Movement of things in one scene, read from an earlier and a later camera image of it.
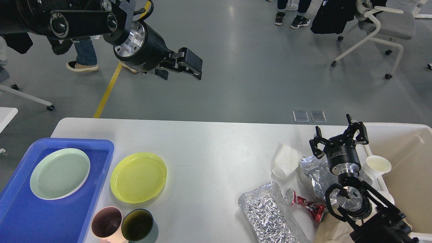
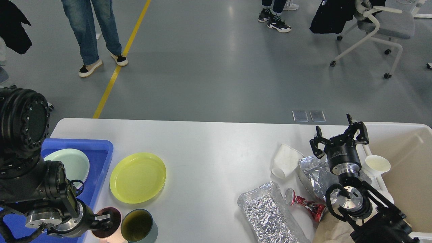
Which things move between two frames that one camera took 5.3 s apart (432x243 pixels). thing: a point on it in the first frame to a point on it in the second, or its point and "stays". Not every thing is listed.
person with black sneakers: x=303 y=6 to x=271 y=12
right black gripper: x=343 y=156 stays
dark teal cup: x=138 y=225 stays
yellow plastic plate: x=138 y=178 stays
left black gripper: x=145 y=51 to x=87 y=221
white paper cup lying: x=286 y=161 stays
